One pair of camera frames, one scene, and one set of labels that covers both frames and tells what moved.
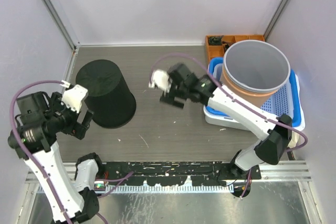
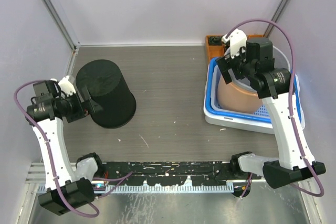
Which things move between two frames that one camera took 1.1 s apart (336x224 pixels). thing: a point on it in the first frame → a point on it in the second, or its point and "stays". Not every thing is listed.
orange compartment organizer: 214,51 stays
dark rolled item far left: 215,40 stays
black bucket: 112,101 stays
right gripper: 171,100 → 225,63
